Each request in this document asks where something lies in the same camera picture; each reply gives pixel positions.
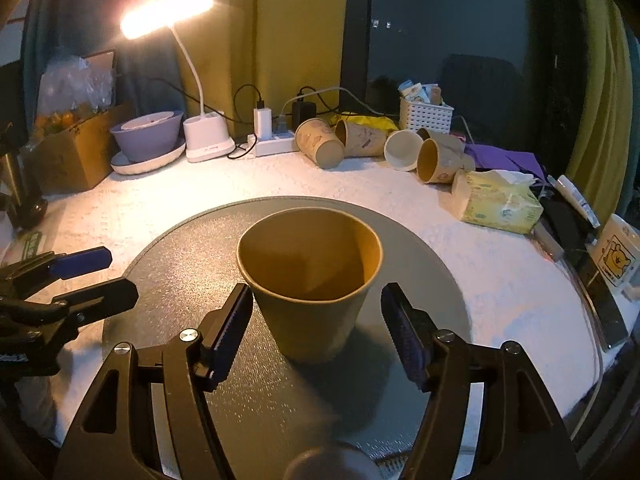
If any white desk lamp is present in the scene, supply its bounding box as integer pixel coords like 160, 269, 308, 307
120, 0, 236, 164

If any printed brown paper cup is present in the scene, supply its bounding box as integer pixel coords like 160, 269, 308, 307
416, 127, 466, 153
294, 117, 346, 170
333, 119, 389, 159
416, 138, 476, 185

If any round grey mat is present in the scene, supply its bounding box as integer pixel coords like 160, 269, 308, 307
101, 195, 474, 463

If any black cable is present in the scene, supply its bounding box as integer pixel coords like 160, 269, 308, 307
117, 76, 263, 161

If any white power strip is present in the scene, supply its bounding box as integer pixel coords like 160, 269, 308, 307
247, 130, 297, 157

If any white plate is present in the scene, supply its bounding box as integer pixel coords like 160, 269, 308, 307
110, 137, 187, 176

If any yellow curtain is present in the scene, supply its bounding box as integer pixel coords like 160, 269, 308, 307
222, 0, 351, 126

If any black tripod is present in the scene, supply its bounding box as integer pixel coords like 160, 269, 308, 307
0, 122, 49, 231

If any white tube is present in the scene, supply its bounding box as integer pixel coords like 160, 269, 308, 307
555, 174, 601, 229

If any white paper cup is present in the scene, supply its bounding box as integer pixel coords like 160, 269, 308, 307
383, 130, 425, 172

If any dark chair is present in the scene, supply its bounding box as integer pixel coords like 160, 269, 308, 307
439, 53, 522, 127

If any black phone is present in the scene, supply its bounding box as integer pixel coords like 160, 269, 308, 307
575, 254, 632, 352

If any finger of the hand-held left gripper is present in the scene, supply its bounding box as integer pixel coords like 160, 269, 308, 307
10, 246, 112, 291
50, 276, 139, 336

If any yellow snack bag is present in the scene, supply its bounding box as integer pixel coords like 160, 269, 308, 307
344, 114, 400, 134

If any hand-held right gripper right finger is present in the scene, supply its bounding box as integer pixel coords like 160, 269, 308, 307
380, 282, 586, 480

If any white charger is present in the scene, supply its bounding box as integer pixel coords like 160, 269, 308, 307
253, 107, 274, 139

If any green label packet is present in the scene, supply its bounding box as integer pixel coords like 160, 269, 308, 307
9, 229, 52, 262

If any purple bowl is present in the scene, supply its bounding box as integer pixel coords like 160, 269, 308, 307
110, 110, 185, 163

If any purple cloth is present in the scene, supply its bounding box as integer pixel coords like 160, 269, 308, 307
451, 142, 547, 184

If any cardboard box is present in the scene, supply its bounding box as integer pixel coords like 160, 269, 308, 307
24, 101, 135, 194

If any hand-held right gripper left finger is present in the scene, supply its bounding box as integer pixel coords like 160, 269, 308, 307
52, 283, 254, 480

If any yellow tissue pack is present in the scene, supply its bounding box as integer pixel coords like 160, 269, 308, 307
452, 168, 545, 235

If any white bear mug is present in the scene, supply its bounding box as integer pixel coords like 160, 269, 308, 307
596, 213, 640, 302

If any clear plastic bag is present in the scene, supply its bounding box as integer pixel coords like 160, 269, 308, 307
36, 54, 119, 128

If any black charger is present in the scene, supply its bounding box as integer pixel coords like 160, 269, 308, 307
291, 101, 318, 124

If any white plastic basket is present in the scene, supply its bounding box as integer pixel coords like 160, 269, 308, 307
398, 94, 455, 134

